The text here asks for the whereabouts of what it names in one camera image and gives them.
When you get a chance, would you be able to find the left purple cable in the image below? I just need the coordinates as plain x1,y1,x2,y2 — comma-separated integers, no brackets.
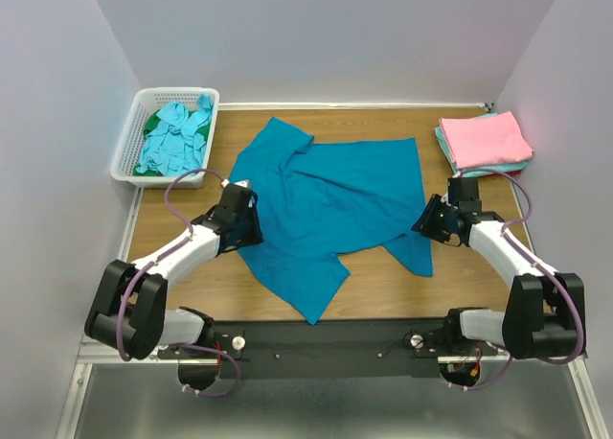
117,168,241,398

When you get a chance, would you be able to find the white plastic laundry basket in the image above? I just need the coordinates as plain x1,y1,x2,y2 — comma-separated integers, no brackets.
110,87,219,188

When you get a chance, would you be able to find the pink folded t-shirt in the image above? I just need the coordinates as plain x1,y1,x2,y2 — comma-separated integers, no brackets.
439,110,534,170

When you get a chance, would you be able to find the mint folded t-shirt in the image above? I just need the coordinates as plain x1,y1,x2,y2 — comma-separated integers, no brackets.
434,113,530,179

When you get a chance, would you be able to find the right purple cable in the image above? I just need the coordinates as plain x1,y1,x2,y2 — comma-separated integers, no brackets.
444,166,586,393

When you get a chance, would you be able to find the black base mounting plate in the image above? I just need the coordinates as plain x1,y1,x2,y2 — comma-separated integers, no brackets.
157,319,499,382

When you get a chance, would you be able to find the light blue crumpled t-shirt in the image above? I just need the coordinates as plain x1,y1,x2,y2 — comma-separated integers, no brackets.
139,92,214,176

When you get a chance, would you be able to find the green t-shirt in basket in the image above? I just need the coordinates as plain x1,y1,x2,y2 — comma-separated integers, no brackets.
132,110,211,176

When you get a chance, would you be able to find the purple cable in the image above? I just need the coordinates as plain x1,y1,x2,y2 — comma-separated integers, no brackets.
444,166,586,393
117,168,241,398

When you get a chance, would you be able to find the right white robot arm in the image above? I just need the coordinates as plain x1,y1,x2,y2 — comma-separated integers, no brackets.
412,176,586,364

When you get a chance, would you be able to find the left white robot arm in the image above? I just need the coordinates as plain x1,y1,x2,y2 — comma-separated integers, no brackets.
84,180,263,361

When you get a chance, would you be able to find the teal blue t-shirt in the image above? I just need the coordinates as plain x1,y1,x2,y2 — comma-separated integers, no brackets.
230,118,434,325

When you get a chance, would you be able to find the aluminium extrusion rail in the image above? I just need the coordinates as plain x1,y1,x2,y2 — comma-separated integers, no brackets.
76,319,588,363

